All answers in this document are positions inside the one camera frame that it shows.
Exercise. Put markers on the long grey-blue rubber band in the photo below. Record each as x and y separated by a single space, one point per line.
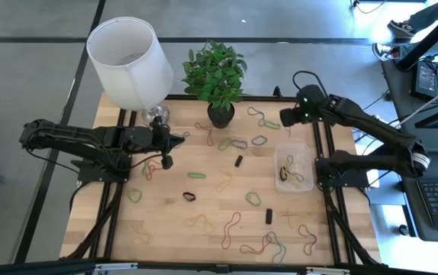
283 252

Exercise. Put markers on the clear plastic bin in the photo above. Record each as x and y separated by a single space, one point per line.
306 151

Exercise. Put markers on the olive green rubber band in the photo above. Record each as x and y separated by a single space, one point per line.
219 145

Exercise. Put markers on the black caster wheel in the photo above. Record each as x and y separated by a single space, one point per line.
404 229

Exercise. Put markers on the grey rubber band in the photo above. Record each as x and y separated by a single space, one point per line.
187 133

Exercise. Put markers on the long grey-green rubber band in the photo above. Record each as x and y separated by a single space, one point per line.
248 111

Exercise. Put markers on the black power adapter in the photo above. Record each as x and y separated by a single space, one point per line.
425 80

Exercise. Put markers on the white shade table lamp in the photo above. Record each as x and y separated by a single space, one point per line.
127 65

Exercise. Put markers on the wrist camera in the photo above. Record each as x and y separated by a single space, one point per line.
289 117
167 162

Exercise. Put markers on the white paper sheet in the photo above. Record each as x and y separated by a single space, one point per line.
372 179

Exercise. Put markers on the long red rubber band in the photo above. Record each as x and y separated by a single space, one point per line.
228 228
242 250

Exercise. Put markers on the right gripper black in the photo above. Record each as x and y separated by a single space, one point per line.
308 116

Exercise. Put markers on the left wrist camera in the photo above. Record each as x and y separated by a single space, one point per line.
167 162

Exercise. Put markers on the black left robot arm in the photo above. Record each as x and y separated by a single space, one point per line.
89 139

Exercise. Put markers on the black diagonal pole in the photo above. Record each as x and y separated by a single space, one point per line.
429 38

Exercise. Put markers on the long blue rubber band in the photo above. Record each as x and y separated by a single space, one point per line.
302 176

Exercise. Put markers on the thick black rubber band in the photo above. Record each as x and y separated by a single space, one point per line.
269 216
238 160

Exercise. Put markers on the black camera gantry bar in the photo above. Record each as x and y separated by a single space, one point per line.
32 269

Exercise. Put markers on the person's leg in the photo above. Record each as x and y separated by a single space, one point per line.
429 15
408 49

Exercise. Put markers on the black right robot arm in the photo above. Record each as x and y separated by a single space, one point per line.
375 130

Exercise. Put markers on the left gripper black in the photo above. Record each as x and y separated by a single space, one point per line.
160 139

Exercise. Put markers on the person's shoe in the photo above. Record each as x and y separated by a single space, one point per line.
402 27
383 51

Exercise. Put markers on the dark rubber band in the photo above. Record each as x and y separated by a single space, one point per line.
283 174

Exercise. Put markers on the large yellow rubber band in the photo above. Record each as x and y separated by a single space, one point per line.
289 217

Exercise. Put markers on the green potted plant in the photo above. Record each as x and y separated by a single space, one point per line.
215 76

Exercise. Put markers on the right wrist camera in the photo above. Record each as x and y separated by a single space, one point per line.
289 117

